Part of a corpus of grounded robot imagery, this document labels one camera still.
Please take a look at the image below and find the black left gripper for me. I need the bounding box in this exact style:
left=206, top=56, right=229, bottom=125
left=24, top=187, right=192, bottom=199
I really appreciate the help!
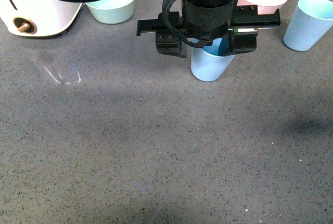
left=136, top=0, right=280, bottom=58

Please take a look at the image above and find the blue cup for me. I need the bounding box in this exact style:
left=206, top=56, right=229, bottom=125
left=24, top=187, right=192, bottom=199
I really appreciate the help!
left=191, top=38, right=235, bottom=82
left=283, top=0, right=332, bottom=51

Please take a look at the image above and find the green bowl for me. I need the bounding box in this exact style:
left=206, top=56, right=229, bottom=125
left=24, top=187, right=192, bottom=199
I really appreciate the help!
left=86, top=0, right=136, bottom=24

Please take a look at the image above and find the cream white toaster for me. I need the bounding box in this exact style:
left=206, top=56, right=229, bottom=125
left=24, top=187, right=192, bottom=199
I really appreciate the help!
left=1, top=0, right=83, bottom=37

